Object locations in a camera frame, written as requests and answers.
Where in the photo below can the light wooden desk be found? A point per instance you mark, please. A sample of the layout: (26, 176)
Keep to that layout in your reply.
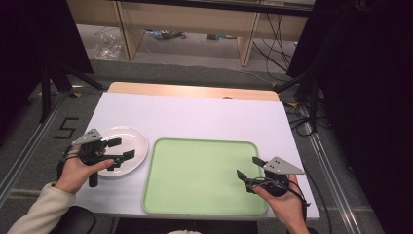
(195, 16)

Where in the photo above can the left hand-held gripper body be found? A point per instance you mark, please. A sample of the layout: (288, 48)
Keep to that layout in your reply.
(92, 152)

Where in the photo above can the black chair seat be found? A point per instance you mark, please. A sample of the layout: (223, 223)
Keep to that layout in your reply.
(76, 221)

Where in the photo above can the blue crumpled packaging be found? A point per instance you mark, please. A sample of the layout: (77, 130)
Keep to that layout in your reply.
(164, 34)

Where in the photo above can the black metal stand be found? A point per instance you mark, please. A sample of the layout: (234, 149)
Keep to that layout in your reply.
(313, 104)
(45, 97)

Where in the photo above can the light green tray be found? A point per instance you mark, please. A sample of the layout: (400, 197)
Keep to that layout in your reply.
(201, 175)

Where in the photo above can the white cloth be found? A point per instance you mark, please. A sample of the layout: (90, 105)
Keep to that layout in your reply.
(182, 232)

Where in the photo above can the person's left hand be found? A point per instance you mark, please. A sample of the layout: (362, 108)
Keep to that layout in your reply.
(76, 172)

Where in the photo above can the person's right hand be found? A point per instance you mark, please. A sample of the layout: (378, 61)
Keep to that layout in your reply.
(287, 208)

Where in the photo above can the white round plate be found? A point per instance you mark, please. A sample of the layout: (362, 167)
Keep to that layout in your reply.
(136, 143)

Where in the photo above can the light wooden table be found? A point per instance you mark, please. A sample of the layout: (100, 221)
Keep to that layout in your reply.
(181, 90)

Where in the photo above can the black curtain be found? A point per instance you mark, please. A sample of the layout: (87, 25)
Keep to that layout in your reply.
(373, 97)
(26, 48)

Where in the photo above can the clear plastic bag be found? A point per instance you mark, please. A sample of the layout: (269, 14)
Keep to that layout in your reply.
(105, 48)

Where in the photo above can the metal floor rail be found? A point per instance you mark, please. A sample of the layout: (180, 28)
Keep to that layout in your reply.
(334, 182)
(26, 152)

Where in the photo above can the white table cover sheet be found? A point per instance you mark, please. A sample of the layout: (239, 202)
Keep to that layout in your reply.
(195, 117)

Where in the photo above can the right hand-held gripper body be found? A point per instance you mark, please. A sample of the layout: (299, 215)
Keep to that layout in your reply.
(276, 177)

